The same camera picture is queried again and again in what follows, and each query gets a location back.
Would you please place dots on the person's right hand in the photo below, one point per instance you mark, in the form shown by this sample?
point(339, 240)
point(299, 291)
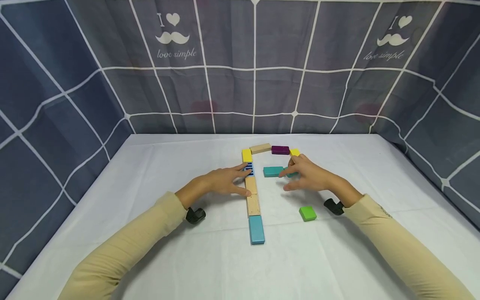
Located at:
point(318, 179)

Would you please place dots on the light blue wooden block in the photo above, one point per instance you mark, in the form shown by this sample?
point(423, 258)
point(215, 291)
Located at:
point(256, 230)

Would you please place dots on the person's right thumb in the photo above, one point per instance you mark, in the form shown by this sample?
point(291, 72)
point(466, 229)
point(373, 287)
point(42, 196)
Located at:
point(292, 186)

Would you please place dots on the person's right fingers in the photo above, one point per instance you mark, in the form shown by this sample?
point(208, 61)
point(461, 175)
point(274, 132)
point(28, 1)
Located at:
point(296, 166)

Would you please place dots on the black wrist band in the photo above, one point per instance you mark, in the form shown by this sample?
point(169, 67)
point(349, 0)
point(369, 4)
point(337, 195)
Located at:
point(333, 206)
point(195, 216)

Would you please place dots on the person's left hand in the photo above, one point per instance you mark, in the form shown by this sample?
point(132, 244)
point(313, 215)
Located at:
point(213, 183)

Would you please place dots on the green wooden block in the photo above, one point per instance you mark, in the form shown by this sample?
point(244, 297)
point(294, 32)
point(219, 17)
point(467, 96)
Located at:
point(307, 213)

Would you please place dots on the yellow wooden block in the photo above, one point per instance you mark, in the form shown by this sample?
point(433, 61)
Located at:
point(294, 152)
point(246, 156)

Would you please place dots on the purple wooden block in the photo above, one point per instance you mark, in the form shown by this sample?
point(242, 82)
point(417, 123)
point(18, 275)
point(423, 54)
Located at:
point(280, 150)

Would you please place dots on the teal wooden block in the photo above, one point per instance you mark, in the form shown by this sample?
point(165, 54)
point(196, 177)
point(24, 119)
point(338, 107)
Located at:
point(273, 171)
point(291, 173)

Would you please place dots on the person's left forearm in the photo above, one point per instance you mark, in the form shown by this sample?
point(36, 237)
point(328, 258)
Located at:
point(123, 250)

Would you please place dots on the natural wood block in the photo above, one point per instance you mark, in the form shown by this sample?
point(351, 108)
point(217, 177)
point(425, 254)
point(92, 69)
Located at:
point(253, 205)
point(252, 184)
point(260, 148)

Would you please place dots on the person's left fingers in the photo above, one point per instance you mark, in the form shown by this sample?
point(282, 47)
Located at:
point(237, 173)

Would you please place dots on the person's right forearm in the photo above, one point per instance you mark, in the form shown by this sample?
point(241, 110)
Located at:
point(401, 250)

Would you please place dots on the person's left thumb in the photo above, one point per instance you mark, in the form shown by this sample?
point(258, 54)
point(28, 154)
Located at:
point(240, 191)

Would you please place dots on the blue striped wooden block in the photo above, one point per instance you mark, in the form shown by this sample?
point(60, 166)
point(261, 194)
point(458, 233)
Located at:
point(250, 171)

